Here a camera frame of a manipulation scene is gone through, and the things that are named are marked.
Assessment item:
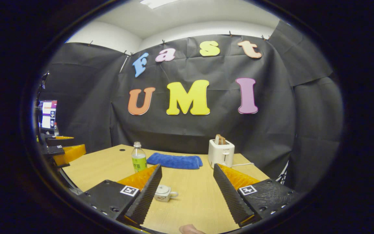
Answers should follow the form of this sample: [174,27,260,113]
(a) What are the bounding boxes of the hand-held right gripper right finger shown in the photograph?
[213,163,299,227]

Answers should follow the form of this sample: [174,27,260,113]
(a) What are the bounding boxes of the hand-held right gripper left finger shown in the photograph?
[78,164,163,226]

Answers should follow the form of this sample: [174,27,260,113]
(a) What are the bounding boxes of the white teacup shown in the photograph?
[155,187,179,202]

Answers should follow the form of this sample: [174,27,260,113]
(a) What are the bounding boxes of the green label water bottle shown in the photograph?
[131,141,147,173]

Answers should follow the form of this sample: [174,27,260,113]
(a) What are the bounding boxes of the computer monitor screen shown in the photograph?
[41,100,57,130]

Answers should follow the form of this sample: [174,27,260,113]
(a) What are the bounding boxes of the white toaster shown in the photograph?
[208,139,235,169]

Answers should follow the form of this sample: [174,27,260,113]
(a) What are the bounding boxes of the blue towel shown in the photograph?
[146,152,203,170]

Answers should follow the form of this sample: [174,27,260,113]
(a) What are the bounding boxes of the metal stand legs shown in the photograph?
[276,161,288,184]

